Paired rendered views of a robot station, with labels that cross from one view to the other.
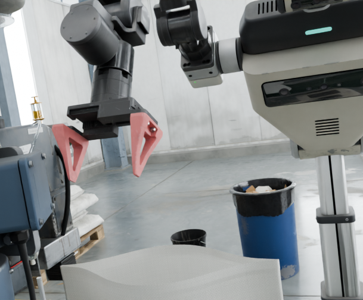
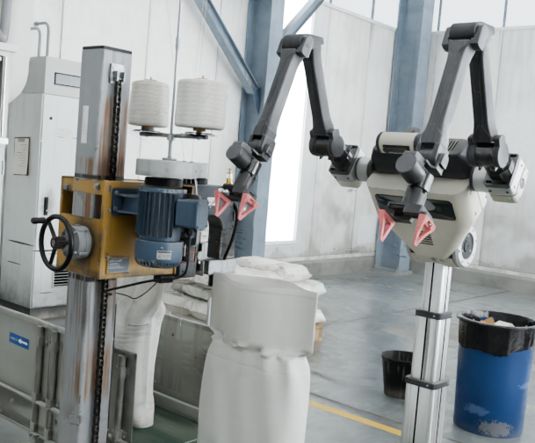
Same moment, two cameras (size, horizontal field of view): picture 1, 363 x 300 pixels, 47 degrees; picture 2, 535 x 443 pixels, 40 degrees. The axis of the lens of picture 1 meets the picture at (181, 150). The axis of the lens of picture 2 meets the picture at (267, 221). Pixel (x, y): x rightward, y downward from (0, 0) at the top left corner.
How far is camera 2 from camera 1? 172 cm
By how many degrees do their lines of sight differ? 22
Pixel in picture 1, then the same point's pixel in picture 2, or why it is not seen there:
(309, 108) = not seen: hidden behind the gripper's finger
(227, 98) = not seen: outside the picture
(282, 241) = (499, 390)
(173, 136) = (488, 246)
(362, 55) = (434, 191)
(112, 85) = (242, 178)
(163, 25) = (312, 143)
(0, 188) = (186, 209)
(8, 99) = not seen: hidden behind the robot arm
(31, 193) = (196, 214)
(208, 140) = not seen: outside the picture
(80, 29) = (233, 154)
